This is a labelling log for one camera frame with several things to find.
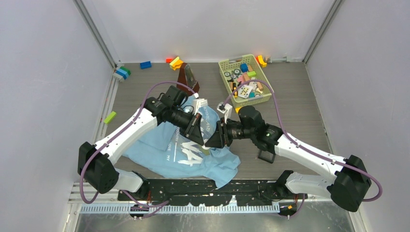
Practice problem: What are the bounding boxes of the purple cable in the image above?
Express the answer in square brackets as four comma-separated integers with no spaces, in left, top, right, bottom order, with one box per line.
[222,79,383,220]
[79,81,197,218]

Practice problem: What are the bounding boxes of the light blue printed t-shirt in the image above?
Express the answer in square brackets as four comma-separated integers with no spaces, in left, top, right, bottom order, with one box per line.
[122,96,241,189]

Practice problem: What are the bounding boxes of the blue toy brick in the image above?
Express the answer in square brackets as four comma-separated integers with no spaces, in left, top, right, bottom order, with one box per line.
[140,61,152,70]

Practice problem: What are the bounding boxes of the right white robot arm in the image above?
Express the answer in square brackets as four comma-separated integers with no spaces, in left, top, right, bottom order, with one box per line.
[205,103,372,212]

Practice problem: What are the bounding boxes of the brown metronome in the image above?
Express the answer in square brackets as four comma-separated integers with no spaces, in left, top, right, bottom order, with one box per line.
[177,62,200,93]

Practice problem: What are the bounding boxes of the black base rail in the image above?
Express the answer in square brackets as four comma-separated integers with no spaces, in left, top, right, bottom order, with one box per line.
[117,179,308,206]

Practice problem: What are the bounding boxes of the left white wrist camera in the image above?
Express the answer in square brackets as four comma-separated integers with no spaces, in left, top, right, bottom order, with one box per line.
[192,93,208,115]

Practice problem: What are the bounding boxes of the lime green toy brick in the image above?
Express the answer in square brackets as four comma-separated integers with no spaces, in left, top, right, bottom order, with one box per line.
[103,111,117,124]

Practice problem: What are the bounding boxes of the green plastic basket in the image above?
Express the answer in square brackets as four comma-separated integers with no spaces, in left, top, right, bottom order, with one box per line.
[219,54,272,108]

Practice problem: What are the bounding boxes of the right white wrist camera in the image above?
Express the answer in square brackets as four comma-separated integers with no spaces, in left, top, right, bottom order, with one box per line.
[217,102,233,124]

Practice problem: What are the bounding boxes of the yellow orange toy block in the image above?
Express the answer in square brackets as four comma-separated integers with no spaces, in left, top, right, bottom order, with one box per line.
[169,57,184,71]

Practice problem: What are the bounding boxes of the stacked blue green bricks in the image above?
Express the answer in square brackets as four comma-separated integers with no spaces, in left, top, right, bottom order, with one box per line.
[113,66,131,82]

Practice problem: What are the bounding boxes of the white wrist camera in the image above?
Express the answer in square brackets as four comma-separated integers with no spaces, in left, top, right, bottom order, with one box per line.
[217,102,233,124]
[192,93,208,115]

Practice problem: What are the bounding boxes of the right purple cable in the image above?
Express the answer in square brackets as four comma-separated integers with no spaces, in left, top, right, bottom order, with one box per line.
[222,79,383,220]

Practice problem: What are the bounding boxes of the yellow red corner blocks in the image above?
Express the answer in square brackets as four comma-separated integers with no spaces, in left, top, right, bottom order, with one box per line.
[255,55,271,68]

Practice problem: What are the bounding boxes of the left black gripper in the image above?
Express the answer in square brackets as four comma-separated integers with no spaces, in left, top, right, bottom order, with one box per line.
[169,107,204,145]

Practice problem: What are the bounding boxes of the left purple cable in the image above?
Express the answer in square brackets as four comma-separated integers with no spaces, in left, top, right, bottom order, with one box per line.
[79,81,197,218]

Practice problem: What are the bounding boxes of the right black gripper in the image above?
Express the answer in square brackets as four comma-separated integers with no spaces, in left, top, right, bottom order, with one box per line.
[205,117,255,149]

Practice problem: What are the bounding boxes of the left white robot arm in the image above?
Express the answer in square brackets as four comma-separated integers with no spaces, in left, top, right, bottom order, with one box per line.
[77,86,207,200]

